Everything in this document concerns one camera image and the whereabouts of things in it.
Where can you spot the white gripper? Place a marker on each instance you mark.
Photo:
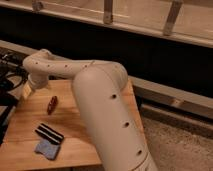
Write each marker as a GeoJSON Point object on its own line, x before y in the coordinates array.
{"type": "Point", "coordinates": [36, 81]}

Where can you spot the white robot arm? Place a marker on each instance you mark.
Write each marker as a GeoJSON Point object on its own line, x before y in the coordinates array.
{"type": "Point", "coordinates": [97, 86]}

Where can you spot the wooden board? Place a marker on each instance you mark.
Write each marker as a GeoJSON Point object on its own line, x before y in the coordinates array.
{"type": "Point", "coordinates": [77, 149]}

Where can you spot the metal rail frame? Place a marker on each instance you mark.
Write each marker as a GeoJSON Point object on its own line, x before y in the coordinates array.
{"type": "Point", "coordinates": [188, 21]}

